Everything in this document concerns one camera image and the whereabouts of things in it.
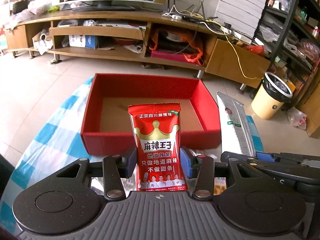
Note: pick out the silver white snack packet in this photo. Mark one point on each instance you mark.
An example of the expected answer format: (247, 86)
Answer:
(235, 135)

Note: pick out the white power strip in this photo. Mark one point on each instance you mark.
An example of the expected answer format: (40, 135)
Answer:
(176, 17)

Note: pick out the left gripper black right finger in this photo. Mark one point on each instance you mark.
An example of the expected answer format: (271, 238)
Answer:
(199, 172)

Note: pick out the red spicy strip snack packet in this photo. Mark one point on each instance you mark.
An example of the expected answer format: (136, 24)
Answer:
(158, 146)

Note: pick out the orange plastic bag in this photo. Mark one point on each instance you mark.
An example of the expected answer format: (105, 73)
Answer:
(176, 45)

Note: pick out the red cardboard box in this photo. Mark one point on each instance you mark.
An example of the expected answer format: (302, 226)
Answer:
(117, 103)

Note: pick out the blue white carton box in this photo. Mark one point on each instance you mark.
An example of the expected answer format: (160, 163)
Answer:
(83, 41)

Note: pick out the black metal shelf rack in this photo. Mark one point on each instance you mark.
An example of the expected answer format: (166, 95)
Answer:
(290, 44)

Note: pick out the beige trash can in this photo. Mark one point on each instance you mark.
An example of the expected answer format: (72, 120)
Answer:
(271, 95)

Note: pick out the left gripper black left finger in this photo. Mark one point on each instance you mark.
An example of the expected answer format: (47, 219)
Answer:
(115, 168)

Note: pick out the white plastic bag on floor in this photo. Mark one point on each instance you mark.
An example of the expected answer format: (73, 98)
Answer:
(297, 118)

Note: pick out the wooden TV stand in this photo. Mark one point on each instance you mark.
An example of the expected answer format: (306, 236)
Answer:
(124, 36)

